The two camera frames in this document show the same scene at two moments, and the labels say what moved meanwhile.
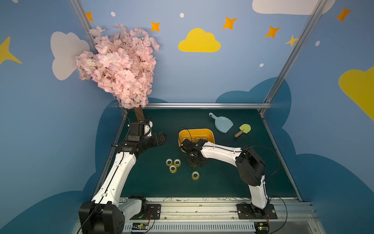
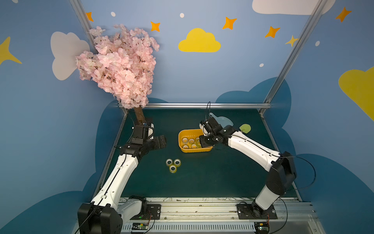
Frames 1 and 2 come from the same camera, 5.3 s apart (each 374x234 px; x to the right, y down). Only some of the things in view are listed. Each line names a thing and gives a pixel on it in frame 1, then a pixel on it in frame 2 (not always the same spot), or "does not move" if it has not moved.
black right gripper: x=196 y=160 -> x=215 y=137
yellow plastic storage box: x=195 y=134 does not move
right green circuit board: x=262 y=227 does not move
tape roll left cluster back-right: x=177 y=162 does not move
